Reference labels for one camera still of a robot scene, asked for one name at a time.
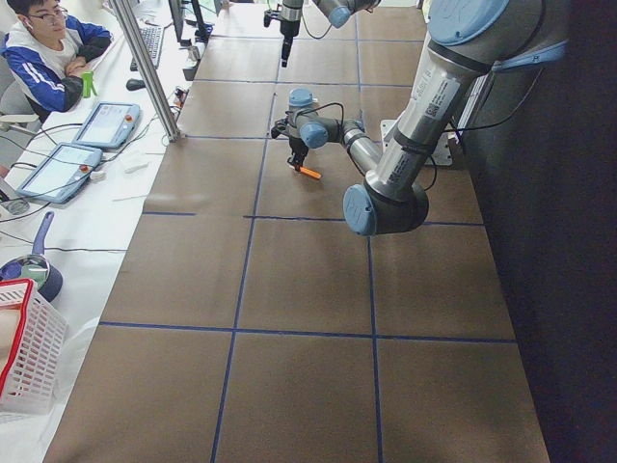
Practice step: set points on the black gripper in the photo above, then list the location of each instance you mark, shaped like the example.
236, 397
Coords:
294, 142
289, 28

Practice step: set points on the orange highlighter pen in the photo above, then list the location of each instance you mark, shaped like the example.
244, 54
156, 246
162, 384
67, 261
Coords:
308, 172

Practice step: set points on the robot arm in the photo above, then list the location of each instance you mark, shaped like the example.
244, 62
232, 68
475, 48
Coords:
465, 40
338, 12

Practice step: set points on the black computer monitor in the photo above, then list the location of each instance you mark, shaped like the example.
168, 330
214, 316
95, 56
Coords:
189, 26

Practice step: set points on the black keyboard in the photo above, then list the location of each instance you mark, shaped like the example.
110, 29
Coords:
153, 37

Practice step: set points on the black computer mouse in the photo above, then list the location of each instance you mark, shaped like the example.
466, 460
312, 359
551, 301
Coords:
134, 84

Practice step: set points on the blue teach pendant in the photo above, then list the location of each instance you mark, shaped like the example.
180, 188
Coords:
61, 175
108, 126

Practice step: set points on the person in blue jacket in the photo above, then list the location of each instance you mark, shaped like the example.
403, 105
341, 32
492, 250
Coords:
48, 50

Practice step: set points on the grey office chair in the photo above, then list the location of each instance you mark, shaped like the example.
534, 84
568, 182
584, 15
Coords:
16, 111

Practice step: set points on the blue saucepan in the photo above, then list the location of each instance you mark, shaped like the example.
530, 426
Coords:
36, 266

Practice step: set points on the white plastic basket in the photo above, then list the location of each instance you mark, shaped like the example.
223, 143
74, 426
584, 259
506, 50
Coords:
32, 338

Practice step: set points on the aluminium frame post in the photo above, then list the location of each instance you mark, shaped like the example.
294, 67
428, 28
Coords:
132, 33

